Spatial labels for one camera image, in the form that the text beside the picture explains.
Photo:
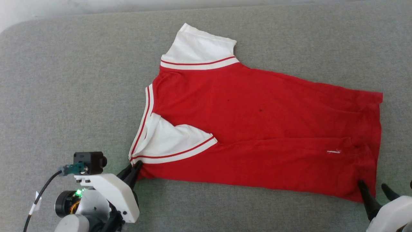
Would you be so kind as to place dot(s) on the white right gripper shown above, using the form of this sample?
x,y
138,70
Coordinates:
x,y
396,216

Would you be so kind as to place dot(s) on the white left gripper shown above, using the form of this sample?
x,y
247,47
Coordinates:
x,y
116,193

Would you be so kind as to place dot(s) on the red and white jersey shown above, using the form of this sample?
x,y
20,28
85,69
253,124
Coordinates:
x,y
257,122

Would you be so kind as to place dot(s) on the grey fabric sofa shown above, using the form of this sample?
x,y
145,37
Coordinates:
x,y
64,80

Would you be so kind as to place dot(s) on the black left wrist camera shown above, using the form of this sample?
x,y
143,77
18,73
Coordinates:
x,y
90,161

